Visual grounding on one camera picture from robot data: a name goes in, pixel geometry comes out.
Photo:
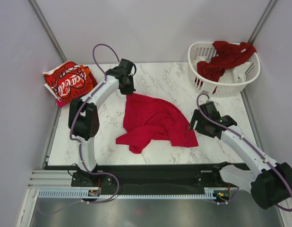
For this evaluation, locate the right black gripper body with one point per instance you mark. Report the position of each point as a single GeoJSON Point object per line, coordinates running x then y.
{"type": "Point", "coordinates": [201, 127]}

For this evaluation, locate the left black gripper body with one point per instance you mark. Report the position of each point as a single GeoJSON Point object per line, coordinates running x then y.
{"type": "Point", "coordinates": [128, 89]}

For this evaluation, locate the bright red t-shirt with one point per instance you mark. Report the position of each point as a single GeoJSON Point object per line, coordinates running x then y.
{"type": "Point", "coordinates": [147, 118]}

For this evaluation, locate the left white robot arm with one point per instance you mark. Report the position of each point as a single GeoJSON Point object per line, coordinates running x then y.
{"type": "Point", "coordinates": [83, 112]}

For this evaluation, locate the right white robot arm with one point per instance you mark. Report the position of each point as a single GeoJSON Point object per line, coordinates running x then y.
{"type": "Point", "coordinates": [268, 182]}

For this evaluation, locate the dark red folded t-shirt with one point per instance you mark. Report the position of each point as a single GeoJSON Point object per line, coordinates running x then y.
{"type": "Point", "coordinates": [94, 81]}

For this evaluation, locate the orange folded t-shirt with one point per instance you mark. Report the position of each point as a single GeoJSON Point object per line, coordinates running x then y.
{"type": "Point", "coordinates": [89, 78]}

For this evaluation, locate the white plastic laundry basket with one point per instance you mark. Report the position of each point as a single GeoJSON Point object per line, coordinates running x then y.
{"type": "Point", "coordinates": [233, 80]}

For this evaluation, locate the red coca-cola print t-shirt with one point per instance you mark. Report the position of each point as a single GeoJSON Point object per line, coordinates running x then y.
{"type": "Point", "coordinates": [66, 82]}

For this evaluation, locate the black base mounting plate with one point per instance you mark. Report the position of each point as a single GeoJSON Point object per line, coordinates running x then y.
{"type": "Point", "coordinates": [150, 179]}

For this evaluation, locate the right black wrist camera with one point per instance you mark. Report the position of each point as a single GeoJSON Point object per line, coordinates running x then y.
{"type": "Point", "coordinates": [210, 110]}

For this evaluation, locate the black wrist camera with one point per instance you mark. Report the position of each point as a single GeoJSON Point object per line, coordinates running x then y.
{"type": "Point", "coordinates": [127, 66]}
{"type": "Point", "coordinates": [210, 110]}

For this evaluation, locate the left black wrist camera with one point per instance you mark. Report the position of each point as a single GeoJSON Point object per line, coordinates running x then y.
{"type": "Point", "coordinates": [127, 66]}

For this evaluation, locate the light blue cable duct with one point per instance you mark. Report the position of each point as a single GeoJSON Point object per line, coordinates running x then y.
{"type": "Point", "coordinates": [208, 194]}

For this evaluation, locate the aluminium extrusion rail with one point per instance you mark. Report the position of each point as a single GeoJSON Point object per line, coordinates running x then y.
{"type": "Point", "coordinates": [49, 179]}

